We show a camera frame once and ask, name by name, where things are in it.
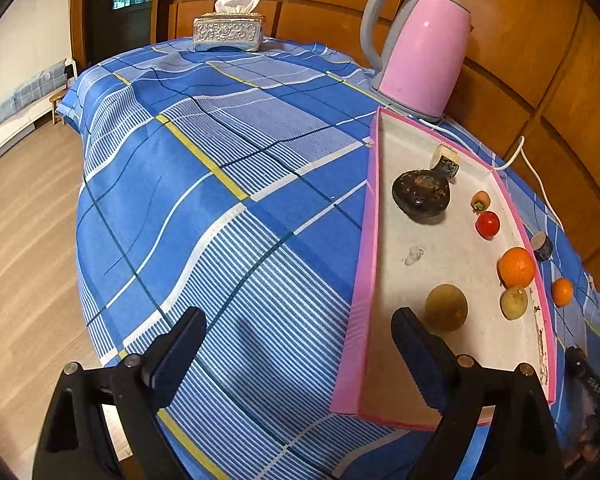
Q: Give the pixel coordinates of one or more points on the bench with plaid cushion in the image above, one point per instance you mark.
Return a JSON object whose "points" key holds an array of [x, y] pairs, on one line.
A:
{"points": [[10, 110]]}

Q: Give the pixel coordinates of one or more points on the dark cut fruit piece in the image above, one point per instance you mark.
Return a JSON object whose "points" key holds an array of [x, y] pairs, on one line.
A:
{"points": [[542, 246], [447, 161]]}

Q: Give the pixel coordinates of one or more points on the small orange-red tomato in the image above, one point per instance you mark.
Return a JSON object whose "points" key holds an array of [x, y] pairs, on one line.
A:
{"points": [[480, 200]]}

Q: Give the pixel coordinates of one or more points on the pink tray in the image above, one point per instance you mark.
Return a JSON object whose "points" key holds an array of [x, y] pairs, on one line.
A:
{"points": [[430, 240]]}

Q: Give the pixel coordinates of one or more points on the dark door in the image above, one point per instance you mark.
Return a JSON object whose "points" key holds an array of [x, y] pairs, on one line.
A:
{"points": [[125, 10]]}

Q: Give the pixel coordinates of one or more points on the clear plastic scrap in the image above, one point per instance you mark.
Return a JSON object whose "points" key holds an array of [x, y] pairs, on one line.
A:
{"points": [[413, 255]]}

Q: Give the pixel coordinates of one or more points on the golden brown round fruit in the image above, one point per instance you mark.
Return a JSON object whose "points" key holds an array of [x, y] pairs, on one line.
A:
{"points": [[446, 307]]}

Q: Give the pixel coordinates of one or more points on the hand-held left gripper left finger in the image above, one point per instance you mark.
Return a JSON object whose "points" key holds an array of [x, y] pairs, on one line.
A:
{"points": [[180, 355]]}

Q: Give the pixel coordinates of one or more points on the small wooden stool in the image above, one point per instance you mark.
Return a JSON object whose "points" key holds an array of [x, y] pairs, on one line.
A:
{"points": [[57, 105]]}

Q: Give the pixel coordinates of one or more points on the pink electric kettle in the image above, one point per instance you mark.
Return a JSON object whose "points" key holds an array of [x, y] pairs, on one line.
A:
{"points": [[420, 45]]}

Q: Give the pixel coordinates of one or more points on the blue plaid tablecloth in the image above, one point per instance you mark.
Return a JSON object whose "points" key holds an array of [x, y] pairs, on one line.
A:
{"points": [[205, 210]]}

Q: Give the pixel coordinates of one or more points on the tan oval fruit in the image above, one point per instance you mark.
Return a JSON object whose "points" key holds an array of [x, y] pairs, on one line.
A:
{"points": [[514, 302]]}

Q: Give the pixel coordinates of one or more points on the small orange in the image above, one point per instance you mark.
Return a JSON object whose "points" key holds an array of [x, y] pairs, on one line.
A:
{"points": [[562, 292]]}

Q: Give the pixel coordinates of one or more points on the dark brown round fruit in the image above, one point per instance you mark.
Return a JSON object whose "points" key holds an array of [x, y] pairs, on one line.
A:
{"points": [[420, 195]]}

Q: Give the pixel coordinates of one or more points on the red cherry tomato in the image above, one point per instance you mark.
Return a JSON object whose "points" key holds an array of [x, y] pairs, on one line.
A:
{"points": [[487, 224]]}

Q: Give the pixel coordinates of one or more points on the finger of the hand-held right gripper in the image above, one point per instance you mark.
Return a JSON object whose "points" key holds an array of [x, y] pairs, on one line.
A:
{"points": [[585, 375]]}

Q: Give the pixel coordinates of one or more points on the large orange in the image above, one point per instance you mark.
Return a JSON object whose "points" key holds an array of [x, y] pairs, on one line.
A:
{"points": [[517, 266]]}

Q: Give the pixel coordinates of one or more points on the silver tissue box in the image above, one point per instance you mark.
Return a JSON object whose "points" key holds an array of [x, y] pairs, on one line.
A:
{"points": [[227, 32]]}

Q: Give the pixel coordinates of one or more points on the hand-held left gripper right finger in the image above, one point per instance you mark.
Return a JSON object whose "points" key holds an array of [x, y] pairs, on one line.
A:
{"points": [[415, 355]]}

